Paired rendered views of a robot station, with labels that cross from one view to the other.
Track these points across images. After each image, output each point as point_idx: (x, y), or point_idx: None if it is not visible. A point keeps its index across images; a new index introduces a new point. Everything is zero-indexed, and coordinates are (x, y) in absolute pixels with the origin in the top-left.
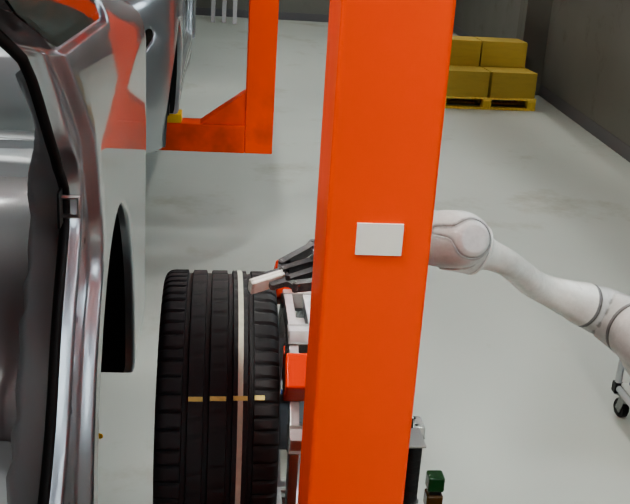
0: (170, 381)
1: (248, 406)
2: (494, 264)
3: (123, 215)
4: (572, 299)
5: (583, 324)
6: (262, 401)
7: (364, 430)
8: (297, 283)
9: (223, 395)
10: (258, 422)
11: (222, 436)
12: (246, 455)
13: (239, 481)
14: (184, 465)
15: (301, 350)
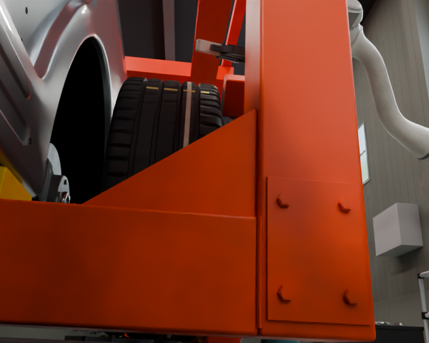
0: (133, 81)
1: (195, 96)
2: (366, 44)
3: (108, 120)
4: (419, 127)
5: None
6: (207, 94)
7: None
8: (230, 44)
9: (175, 88)
10: (204, 101)
11: (173, 105)
12: (194, 117)
13: (187, 134)
14: (138, 122)
15: None
